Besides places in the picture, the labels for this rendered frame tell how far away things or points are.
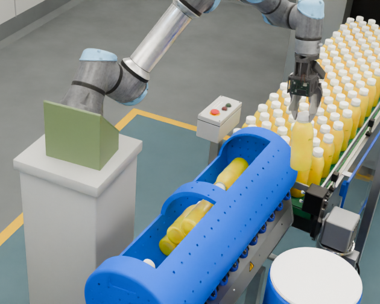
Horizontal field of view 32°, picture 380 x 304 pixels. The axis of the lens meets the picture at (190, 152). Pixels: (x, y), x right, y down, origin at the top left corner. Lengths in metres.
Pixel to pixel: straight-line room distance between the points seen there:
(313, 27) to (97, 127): 0.73
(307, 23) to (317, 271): 0.74
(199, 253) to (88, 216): 0.53
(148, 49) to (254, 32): 4.02
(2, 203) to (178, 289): 2.33
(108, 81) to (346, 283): 0.99
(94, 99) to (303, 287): 0.88
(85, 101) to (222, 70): 3.38
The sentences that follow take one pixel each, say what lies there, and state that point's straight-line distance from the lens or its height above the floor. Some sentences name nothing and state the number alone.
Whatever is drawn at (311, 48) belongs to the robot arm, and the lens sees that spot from 1.95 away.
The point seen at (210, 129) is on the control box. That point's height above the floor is 1.05.
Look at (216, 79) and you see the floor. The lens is 5.33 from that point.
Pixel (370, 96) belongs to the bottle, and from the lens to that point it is 3.20.
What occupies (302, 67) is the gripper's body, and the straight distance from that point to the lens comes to 1.97.
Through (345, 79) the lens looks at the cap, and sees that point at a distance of 3.14.
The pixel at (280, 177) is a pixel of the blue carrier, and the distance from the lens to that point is 2.25.
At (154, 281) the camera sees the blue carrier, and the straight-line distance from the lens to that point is 1.73.
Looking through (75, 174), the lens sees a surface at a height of 1.15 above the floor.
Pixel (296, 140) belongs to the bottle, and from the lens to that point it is 2.07.
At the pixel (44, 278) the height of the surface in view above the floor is 0.64.
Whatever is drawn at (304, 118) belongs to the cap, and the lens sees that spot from 2.05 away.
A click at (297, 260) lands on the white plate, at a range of 2.13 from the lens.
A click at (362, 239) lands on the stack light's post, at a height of 0.61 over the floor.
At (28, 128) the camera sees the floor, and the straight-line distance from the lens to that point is 4.63.
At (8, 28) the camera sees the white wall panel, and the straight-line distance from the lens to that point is 5.87.
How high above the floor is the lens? 2.44
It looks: 34 degrees down
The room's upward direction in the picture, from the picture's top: 5 degrees clockwise
